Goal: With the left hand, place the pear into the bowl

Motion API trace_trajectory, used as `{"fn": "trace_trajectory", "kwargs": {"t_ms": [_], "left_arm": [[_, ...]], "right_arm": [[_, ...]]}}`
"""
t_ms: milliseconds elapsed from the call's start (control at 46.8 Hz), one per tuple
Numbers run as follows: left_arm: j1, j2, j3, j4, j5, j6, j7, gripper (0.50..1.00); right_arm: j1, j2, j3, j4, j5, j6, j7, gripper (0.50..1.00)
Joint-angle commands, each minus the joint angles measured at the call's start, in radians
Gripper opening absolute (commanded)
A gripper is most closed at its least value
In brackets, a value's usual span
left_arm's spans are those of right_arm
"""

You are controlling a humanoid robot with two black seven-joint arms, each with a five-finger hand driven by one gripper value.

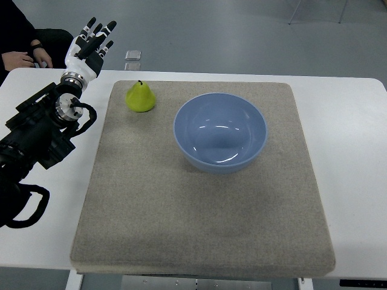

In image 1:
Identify person in black clothes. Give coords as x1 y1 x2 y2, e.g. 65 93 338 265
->
1 1 73 83

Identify lower floor outlet plate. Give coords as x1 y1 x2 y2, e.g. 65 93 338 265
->
124 62 141 71

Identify green pear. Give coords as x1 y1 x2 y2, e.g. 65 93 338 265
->
125 80 156 112

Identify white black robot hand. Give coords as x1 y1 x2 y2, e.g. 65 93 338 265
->
64 17 117 87

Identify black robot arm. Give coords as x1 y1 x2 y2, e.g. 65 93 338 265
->
1 72 97 228

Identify blue bowl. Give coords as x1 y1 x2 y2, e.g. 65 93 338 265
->
173 92 268 174

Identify grey felt mat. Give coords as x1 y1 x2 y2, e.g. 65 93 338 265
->
70 81 336 279

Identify white table frame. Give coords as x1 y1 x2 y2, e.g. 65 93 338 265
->
65 270 386 289

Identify metal chair legs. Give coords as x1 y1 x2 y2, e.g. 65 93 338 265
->
287 0 349 25

